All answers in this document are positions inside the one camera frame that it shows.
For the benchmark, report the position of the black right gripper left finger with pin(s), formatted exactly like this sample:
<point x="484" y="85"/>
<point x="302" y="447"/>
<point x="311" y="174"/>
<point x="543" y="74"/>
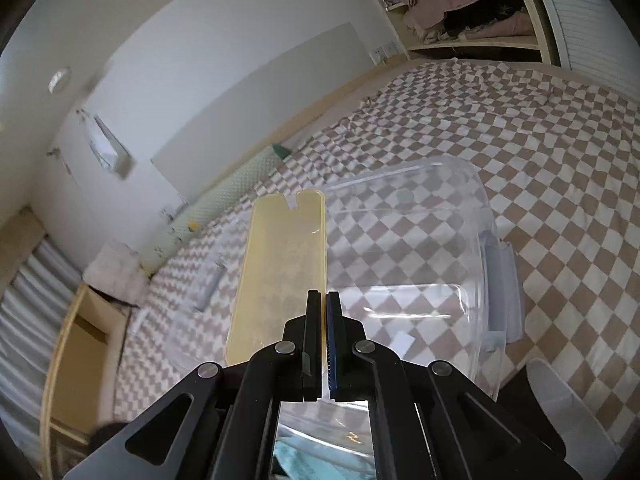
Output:
<point x="302" y="367"/>

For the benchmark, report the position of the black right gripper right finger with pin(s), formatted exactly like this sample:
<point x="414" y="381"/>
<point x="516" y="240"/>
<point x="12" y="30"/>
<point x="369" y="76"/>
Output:
<point x="347" y="378"/>

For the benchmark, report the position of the clear plastic storage bin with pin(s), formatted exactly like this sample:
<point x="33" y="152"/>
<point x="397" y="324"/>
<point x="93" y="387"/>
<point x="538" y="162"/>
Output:
<point x="413" y="252"/>

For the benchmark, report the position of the teal wet wipes pack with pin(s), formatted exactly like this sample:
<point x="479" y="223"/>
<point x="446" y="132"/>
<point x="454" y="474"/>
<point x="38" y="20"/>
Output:
<point x="298" y="464"/>

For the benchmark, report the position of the long green bolster pillow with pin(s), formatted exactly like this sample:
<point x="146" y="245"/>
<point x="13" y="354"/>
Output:
<point x="208" y="206"/>

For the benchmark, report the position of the checkered brown white bedspread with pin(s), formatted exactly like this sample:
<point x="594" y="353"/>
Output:
<point x="559" y="159"/>

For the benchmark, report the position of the white fluffy pillow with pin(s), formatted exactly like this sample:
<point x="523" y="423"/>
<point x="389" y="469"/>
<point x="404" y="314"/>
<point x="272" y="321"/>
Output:
<point x="116" y="272"/>

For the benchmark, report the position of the grey headboard panel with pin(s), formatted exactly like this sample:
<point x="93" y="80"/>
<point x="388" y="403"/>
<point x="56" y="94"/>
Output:
<point x="247" y="114"/>

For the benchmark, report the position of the wooden bedside shelf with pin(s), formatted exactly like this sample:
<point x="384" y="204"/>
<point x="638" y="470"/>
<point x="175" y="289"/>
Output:
<point x="79" y="393"/>

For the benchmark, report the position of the grey striped curtain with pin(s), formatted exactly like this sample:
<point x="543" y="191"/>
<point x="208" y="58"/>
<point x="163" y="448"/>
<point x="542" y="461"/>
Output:
<point x="33" y="308"/>

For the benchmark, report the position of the wooden closet shelf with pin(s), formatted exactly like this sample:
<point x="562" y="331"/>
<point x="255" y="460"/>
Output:
<point x="541" y="46"/>

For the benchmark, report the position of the round ceiling lamp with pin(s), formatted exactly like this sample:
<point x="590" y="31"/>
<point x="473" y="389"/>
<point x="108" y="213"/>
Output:
<point x="60" y="80"/>

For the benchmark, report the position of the pile of pink clothes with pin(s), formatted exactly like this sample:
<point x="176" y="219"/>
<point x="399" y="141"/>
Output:
<point x="439" y="20"/>

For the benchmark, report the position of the white slatted closet door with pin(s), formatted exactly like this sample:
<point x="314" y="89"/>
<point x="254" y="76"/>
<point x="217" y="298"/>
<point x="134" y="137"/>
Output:
<point x="594" y="41"/>

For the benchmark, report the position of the white bag on wall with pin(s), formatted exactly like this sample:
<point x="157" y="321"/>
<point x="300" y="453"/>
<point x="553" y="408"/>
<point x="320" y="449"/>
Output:
<point x="111" y="154"/>

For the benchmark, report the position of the wall power socket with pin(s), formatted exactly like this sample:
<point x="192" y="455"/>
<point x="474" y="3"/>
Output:
<point x="381" y="55"/>

